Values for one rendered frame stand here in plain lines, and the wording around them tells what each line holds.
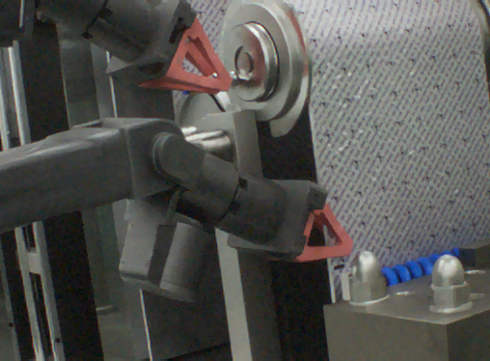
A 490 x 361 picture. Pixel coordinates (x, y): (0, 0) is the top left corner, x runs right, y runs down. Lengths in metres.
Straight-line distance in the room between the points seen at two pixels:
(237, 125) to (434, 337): 0.31
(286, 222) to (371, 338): 0.13
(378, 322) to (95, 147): 0.28
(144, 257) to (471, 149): 0.40
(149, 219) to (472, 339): 0.28
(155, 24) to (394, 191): 0.28
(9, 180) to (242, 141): 0.33
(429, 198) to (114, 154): 0.39
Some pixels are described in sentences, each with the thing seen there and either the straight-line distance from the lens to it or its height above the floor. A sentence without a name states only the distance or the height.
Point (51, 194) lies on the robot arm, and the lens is 0.87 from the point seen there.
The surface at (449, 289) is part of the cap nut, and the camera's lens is 0.95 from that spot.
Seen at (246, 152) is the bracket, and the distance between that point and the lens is 1.12.
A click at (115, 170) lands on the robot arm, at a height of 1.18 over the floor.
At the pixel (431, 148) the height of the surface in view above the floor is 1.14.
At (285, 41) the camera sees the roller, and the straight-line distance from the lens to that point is 1.07.
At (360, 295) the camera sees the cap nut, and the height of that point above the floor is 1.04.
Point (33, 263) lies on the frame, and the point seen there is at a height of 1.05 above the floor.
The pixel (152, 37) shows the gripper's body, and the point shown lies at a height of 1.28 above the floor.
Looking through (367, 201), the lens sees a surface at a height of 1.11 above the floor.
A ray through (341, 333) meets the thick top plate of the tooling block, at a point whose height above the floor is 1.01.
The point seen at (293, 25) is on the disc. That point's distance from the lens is 1.07.
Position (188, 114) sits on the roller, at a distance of 1.25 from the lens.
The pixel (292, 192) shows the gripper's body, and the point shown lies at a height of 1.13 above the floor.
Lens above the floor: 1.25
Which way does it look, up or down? 6 degrees down
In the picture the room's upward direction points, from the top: 8 degrees counter-clockwise
